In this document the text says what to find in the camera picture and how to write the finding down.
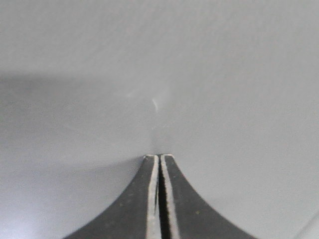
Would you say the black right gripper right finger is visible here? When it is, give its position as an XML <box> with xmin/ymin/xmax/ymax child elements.
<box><xmin>159</xmin><ymin>154</ymin><xmax>253</xmax><ymax>239</ymax></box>

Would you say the open white fridge door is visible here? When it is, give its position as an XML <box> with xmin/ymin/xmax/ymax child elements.
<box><xmin>0</xmin><ymin>0</ymin><xmax>319</xmax><ymax>239</ymax></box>

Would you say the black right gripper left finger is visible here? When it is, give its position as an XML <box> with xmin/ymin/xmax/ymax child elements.
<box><xmin>67</xmin><ymin>154</ymin><xmax>160</xmax><ymax>239</ymax></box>

